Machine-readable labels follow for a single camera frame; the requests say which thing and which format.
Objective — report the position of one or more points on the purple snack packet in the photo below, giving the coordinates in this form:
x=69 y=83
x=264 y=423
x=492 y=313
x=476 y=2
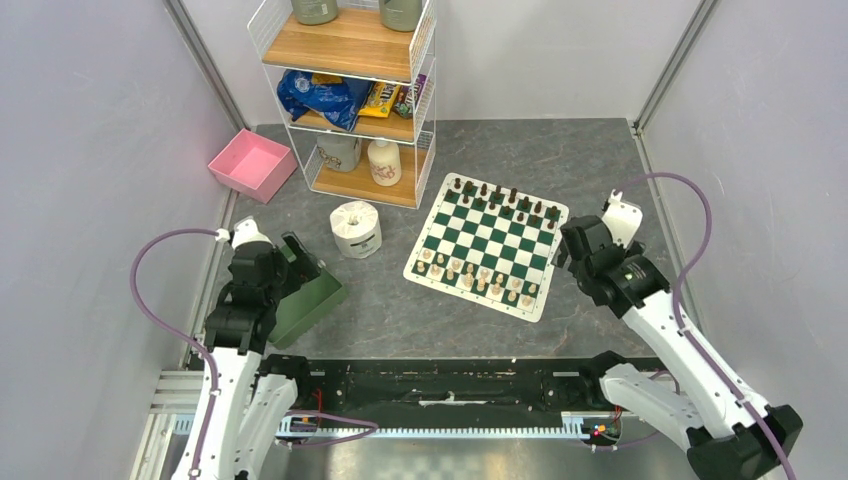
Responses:
x=408 y=97

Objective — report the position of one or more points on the grey-green jar right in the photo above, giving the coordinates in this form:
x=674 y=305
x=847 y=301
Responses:
x=400 y=15

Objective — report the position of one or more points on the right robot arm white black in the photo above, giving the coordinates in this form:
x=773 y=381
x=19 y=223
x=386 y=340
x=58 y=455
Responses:
x=725 y=428

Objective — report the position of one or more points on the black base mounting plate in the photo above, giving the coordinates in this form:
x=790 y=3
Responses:
x=447 y=393

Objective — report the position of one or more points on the green white chess board mat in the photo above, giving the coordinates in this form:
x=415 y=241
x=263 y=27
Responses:
x=490 y=245

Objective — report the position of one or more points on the white wire wooden shelf rack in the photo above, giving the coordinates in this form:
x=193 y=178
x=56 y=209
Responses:
x=356 y=44

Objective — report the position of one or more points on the green plastic bin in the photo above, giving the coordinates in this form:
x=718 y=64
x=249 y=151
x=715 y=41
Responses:
x=301 y=310

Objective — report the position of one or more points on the grey-green jar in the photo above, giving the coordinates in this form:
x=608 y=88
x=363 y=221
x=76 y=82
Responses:
x=314 y=12
x=400 y=15

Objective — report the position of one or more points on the cream bottle pink lettering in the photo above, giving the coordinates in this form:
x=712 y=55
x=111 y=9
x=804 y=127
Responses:
x=384 y=162

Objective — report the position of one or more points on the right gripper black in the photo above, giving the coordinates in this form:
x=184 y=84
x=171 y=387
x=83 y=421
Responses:
x=633 y=249

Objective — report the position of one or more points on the yellow candy bag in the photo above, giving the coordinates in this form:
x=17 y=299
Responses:
x=380 y=100

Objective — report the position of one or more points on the grey patterned mug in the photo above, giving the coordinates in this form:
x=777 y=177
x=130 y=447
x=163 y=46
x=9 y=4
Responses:
x=339 y=153

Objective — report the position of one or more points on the pink plastic bin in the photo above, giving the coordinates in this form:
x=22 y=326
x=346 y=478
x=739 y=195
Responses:
x=254 y=165

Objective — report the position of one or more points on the white slotted cable duct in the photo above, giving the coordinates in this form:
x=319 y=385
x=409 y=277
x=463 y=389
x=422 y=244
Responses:
x=572 y=428

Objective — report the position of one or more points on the grey-green jar left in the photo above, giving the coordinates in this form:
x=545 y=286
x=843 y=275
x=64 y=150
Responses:
x=314 y=12

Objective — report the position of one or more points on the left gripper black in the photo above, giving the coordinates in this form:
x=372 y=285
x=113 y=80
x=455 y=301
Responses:
x=302 y=269

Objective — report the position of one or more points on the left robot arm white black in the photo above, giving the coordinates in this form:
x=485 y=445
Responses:
x=246 y=392

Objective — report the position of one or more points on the white wrapped paper roll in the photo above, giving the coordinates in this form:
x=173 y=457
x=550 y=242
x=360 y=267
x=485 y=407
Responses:
x=356 y=229

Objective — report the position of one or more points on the blue snack bag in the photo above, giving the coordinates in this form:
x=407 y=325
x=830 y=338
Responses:
x=336 y=99

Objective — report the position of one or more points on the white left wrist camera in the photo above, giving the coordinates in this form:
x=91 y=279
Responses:
x=244 y=231

